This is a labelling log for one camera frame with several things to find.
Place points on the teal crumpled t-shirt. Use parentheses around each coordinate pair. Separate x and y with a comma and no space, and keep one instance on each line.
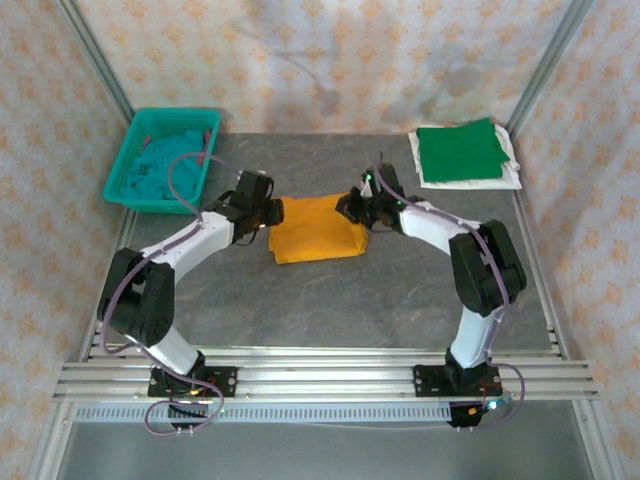
(150,170)

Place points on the aluminium frame post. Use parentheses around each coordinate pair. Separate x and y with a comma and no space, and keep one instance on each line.
(96,60)
(550,60)

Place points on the orange polo t-shirt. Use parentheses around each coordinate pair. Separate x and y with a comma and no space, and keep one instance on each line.
(315,235)

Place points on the white folded t-shirt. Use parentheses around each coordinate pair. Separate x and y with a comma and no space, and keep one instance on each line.
(470,184)

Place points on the teal plastic basket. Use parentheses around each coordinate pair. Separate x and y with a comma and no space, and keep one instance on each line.
(165,119)

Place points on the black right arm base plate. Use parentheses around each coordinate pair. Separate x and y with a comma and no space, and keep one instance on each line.
(425,382)

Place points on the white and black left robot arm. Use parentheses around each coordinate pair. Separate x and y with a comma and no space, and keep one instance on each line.
(200,237)

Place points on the green folded t-shirt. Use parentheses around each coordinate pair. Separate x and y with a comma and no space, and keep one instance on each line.
(460,150)

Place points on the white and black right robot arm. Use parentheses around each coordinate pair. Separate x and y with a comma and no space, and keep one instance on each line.
(430,227)

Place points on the patterned fabric backdrop curtain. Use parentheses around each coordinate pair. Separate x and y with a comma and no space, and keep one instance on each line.
(320,60)

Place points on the aluminium mounting rail beam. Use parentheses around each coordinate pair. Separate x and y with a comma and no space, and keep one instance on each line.
(325,377)

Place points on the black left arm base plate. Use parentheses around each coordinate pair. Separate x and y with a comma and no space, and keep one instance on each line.
(227,382)

